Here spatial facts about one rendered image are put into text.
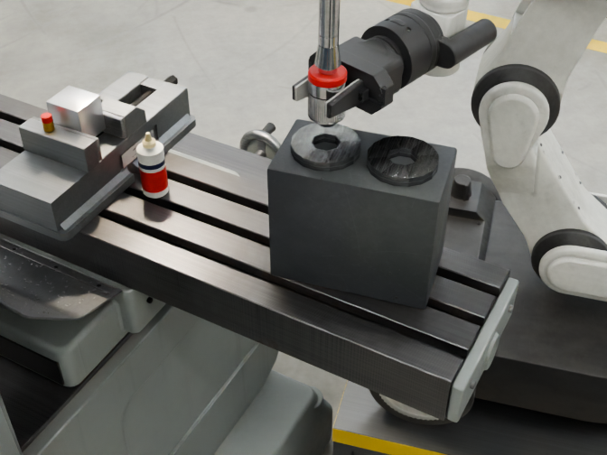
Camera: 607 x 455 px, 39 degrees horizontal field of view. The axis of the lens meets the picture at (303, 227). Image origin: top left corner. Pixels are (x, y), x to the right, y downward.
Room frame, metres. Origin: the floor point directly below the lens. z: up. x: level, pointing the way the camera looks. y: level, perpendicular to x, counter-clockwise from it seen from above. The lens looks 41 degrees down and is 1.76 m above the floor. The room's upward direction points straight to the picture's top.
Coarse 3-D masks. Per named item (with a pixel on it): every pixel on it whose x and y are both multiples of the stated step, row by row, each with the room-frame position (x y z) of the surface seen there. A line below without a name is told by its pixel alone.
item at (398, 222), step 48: (288, 144) 0.90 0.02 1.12; (336, 144) 0.90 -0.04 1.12; (384, 144) 0.89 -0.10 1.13; (432, 144) 0.90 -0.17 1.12; (288, 192) 0.84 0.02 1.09; (336, 192) 0.82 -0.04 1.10; (384, 192) 0.81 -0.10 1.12; (432, 192) 0.80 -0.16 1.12; (288, 240) 0.84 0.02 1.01; (336, 240) 0.82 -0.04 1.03; (384, 240) 0.80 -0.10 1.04; (432, 240) 0.79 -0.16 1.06; (336, 288) 0.82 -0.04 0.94; (384, 288) 0.80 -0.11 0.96
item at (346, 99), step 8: (360, 80) 0.89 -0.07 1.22; (344, 88) 0.88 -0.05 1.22; (352, 88) 0.88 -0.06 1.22; (360, 88) 0.89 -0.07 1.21; (368, 88) 0.89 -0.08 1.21; (336, 96) 0.87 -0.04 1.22; (344, 96) 0.87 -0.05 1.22; (352, 96) 0.88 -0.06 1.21; (360, 96) 0.88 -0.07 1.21; (368, 96) 0.89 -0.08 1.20; (328, 104) 0.85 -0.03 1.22; (336, 104) 0.86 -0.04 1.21; (344, 104) 0.87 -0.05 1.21; (352, 104) 0.88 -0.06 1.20; (328, 112) 0.85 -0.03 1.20; (336, 112) 0.86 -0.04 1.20
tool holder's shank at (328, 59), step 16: (320, 0) 0.89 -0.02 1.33; (336, 0) 0.88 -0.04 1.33; (320, 16) 0.89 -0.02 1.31; (336, 16) 0.88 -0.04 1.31; (320, 32) 0.89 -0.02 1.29; (336, 32) 0.88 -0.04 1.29; (320, 48) 0.89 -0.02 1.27; (336, 48) 0.88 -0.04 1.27; (320, 64) 0.88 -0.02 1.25; (336, 64) 0.88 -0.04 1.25
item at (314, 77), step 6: (312, 66) 0.90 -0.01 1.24; (342, 66) 0.90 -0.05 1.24; (312, 72) 0.89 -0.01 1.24; (318, 72) 0.89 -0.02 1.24; (336, 72) 0.89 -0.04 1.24; (342, 72) 0.89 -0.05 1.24; (312, 78) 0.88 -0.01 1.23; (318, 78) 0.88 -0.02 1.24; (324, 78) 0.88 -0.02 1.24; (330, 78) 0.88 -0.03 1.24; (336, 78) 0.88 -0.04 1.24; (342, 78) 0.88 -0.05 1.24; (318, 84) 0.87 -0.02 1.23; (324, 84) 0.87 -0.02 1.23; (330, 84) 0.87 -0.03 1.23; (336, 84) 0.87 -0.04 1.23
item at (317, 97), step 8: (312, 88) 0.88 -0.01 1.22; (320, 88) 0.87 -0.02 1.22; (328, 88) 0.87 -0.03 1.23; (336, 88) 0.87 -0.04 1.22; (312, 96) 0.88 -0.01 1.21; (320, 96) 0.87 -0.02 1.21; (328, 96) 0.87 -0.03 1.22; (312, 104) 0.88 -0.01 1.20; (320, 104) 0.87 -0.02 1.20; (312, 112) 0.88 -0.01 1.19; (320, 112) 0.87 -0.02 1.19; (344, 112) 0.88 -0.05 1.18; (312, 120) 0.88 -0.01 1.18; (320, 120) 0.87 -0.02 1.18; (328, 120) 0.87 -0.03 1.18; (336, 120) 0.87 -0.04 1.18
